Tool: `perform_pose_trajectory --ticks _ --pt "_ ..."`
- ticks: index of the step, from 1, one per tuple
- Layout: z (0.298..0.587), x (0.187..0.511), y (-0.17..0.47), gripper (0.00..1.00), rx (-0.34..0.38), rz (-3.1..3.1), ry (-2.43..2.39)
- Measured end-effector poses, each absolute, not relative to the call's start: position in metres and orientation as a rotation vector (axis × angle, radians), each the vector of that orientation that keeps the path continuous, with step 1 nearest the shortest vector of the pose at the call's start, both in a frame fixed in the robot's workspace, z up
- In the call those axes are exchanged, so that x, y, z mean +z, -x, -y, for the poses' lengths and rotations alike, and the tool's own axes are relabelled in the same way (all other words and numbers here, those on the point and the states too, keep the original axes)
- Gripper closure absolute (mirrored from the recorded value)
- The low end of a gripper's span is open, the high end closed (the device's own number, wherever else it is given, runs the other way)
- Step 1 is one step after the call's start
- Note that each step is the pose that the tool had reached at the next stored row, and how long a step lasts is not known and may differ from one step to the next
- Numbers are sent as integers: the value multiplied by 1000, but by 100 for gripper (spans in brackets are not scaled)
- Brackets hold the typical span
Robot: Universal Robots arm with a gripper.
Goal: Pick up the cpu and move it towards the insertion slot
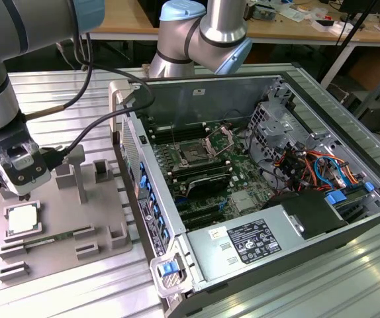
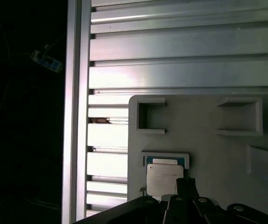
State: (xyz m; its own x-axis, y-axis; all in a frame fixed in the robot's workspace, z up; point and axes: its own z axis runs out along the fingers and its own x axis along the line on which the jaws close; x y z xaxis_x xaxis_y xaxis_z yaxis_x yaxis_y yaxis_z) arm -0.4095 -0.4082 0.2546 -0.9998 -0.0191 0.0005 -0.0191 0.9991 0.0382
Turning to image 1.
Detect silver CPU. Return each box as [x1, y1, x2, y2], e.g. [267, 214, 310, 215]
[6, 204, 42, 235]

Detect CPU socket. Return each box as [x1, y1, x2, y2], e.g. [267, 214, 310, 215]
[177, 140, 208, 166]

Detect black expansion slot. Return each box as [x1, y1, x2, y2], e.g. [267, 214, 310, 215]
[178, 202, 222, 219]
[181, 211, 226, 232]

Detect black RAM slot bank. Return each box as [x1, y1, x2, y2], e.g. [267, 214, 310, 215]
[148, 121, 209, 144]
[168, 158, 230, 182]

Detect gray parts rack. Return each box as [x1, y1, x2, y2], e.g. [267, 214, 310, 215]
[0, 144, 134, 282]

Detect green RAM stick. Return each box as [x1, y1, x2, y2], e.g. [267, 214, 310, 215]
[23, 231, 77, 248]

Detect open PC case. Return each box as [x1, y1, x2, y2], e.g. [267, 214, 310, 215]
[108, 72, 380, 318]

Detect thin locking lever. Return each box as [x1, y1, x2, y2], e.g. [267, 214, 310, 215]
[169, 121, 179, 148]

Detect blue case latch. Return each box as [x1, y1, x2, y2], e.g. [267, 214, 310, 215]
[161, 261, 178, 276]

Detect black expansion card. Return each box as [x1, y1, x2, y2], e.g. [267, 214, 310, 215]
[183, 174, 230, 200]

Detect metal socket cover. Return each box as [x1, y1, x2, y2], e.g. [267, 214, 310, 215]
[202, 124, 236, 160]

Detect gray power supply unit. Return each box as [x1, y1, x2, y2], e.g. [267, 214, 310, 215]
[185, 202, 307, 290]

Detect green motherboard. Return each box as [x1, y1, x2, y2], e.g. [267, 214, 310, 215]
[143, 117, 279, 233]

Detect silver chipset heatsink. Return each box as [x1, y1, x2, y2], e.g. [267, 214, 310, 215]
[231, 191, 261, 213]

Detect metal drive cage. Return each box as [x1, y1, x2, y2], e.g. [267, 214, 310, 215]
[246, 101, 312, 166]

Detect black fan shroud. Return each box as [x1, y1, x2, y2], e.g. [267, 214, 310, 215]
[263, 190, 349, 240]

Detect green circuit board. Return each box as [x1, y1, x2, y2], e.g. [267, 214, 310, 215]
[251, 5, 279, 20]

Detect large blue drive latch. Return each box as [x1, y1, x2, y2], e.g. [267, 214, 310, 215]
[325, 190, 349, 207]

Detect wooden desk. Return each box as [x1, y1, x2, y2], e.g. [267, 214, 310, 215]
[87, 0, 380, 47]

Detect disk bay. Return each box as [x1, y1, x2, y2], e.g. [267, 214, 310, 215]
[330, 185, 380, 223]

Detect small white red box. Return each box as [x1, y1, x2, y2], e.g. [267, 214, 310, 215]
[311, 18, 345, 34]

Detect brown cardboard carton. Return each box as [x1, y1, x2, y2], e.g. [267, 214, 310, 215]
[348, 54, 380, 97]

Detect black monitor stand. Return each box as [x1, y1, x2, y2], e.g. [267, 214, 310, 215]
[338, 0, 380, 16]

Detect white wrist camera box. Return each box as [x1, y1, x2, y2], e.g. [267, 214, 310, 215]
[3, 145, 52, 197]

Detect thick black camera cable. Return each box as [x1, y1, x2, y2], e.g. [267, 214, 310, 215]
[40, 28, 156, 170]

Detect orange red wire bundle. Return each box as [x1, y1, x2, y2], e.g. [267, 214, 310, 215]
[274, 148, 366, 195]

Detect blue wire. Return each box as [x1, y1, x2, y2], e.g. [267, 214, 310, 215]
[314, 155, 345, 190]

